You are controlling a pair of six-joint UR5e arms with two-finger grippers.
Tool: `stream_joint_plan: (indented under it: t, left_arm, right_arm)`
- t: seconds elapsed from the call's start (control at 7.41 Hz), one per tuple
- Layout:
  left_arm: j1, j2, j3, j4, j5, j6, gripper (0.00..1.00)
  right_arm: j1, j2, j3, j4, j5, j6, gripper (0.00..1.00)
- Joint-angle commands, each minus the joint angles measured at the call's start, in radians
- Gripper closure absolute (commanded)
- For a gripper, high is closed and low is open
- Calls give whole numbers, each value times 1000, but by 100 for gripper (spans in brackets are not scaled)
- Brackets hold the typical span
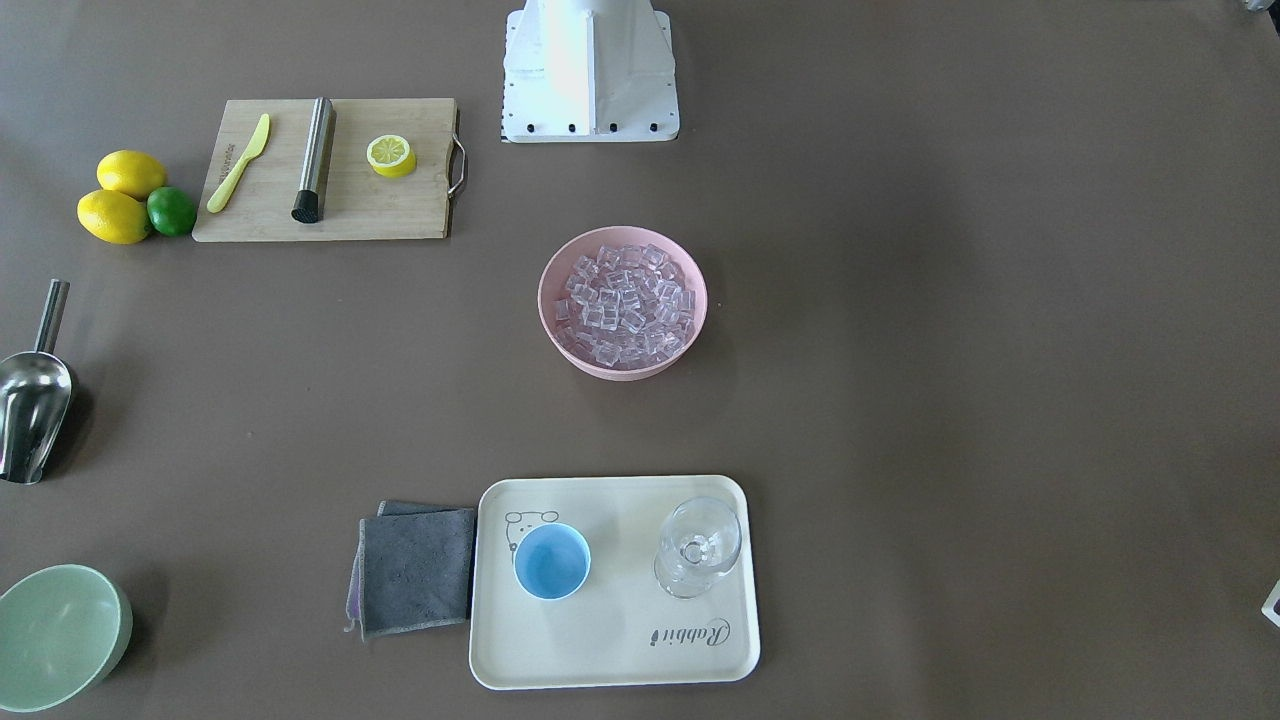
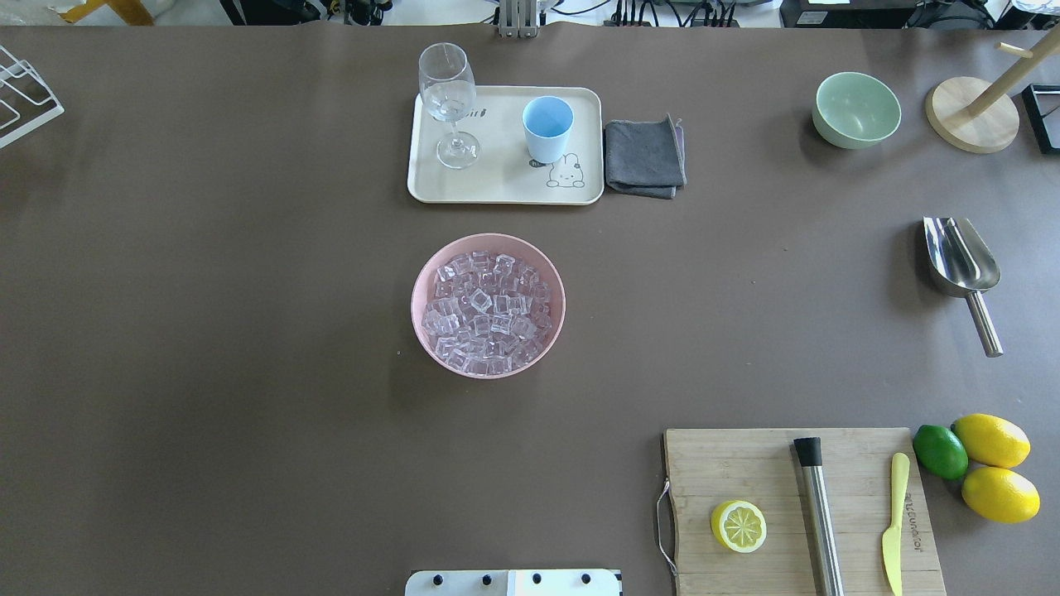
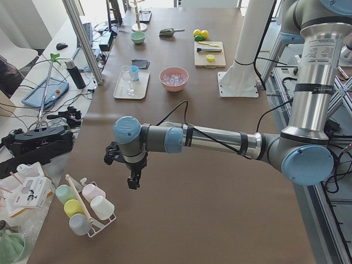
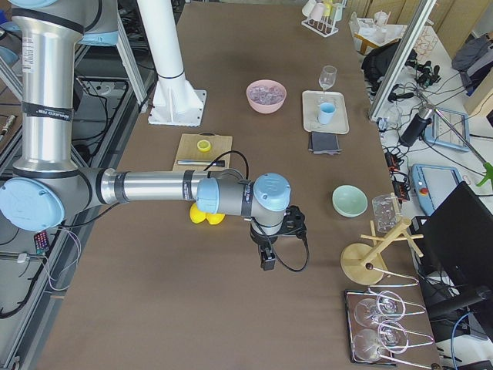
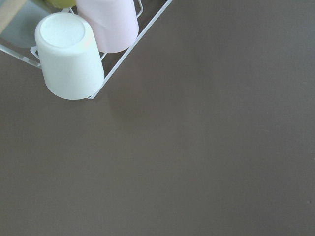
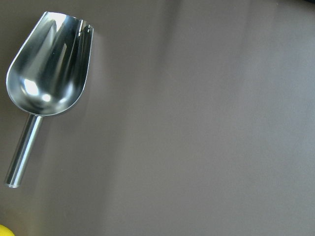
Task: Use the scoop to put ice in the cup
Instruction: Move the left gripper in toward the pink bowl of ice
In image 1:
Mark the green lime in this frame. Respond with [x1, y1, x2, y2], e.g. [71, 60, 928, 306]
[145, 186, 198, 237]

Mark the clear wine glass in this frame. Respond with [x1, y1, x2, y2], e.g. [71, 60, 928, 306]
[654, 496, 744, 600]

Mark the lower whole lemon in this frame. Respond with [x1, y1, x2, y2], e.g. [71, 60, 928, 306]
[76, 190, 152, 245]

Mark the bamboo cutting board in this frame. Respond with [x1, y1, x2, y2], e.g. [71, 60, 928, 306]
[192, 97, 465, 243]

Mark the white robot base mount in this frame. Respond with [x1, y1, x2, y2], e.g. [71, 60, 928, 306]
[500, 1, 681, 143]

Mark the steel ice scoop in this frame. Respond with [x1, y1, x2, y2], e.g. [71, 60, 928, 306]
[1, 279, 74, 486]

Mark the pink bowl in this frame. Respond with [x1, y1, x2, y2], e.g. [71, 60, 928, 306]
[538, 225, 708, 382]

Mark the steel muddler black tip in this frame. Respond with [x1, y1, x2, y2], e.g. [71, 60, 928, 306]
[291, 97, 337, 224]

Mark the grey folded cloth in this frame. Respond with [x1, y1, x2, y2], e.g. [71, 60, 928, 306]
[346, 500, 477, 642]

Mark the half lemon slice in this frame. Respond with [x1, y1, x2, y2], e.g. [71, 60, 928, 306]
[366, 135, 417, 178]

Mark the green bowl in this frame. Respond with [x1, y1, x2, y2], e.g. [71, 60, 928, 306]
[1, 564, 133, 714]

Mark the clear ice cubes pile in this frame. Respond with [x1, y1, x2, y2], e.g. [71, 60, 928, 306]
[550, 243, 698, 372]

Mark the white box at edge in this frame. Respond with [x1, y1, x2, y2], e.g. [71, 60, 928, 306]
[1260, 580, 1280, 628]

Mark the blue plastic cup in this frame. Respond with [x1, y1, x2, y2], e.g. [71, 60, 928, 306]
[513, 523, 593, 601]

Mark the cream serving tray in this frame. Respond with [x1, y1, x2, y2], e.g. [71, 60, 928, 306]
[468, 474, 762, 691]

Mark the upper whole lemon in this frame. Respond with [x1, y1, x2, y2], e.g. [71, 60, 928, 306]
[95, 149, 168, 201]

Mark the whole lemon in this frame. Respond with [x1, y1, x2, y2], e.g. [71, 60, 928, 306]
[76, 190, 152, 245]
[95, 149, 168, 201]

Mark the yellow plastic knife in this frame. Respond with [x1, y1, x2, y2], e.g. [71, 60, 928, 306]
[206, 113, 271, 214]

